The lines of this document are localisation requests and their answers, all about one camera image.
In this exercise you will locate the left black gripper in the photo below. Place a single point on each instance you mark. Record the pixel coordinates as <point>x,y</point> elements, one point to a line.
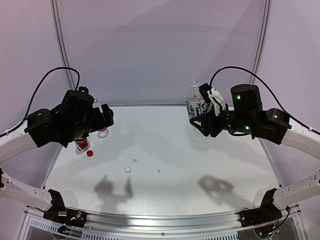
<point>107,116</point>

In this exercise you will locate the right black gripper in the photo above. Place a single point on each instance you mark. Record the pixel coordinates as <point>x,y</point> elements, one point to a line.
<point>213,124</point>

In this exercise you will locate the clear bottle red white label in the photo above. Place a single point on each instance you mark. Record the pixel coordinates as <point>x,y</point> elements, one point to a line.
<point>103,131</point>

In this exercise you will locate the clear bottle blue label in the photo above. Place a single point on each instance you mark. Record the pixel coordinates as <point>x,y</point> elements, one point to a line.
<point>194,102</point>

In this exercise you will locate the gold red tea bottle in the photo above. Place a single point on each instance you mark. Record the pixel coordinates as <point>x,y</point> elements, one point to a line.
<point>82,145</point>

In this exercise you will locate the red bottle cap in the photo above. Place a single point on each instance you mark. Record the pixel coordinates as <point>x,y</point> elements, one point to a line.
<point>89,153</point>

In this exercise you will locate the clear white bottle cap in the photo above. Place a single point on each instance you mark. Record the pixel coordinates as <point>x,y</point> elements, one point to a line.
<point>134,160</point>

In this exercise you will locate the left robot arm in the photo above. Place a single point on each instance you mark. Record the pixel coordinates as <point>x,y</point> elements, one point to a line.
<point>71,121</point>

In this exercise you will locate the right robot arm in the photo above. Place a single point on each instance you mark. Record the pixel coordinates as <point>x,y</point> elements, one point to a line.
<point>248,118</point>

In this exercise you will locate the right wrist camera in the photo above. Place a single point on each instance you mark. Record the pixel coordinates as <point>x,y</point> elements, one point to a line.
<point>212,95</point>

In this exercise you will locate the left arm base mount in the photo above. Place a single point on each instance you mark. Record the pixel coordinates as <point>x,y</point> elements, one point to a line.
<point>60,214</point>

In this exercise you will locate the aluminium front rail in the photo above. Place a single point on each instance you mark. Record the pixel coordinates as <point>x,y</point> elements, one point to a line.
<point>112,226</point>

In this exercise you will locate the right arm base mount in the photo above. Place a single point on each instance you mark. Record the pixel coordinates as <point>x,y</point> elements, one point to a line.
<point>266,212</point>

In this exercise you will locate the right aluminium corner post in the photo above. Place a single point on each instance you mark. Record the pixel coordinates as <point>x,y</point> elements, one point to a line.
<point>255,19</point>

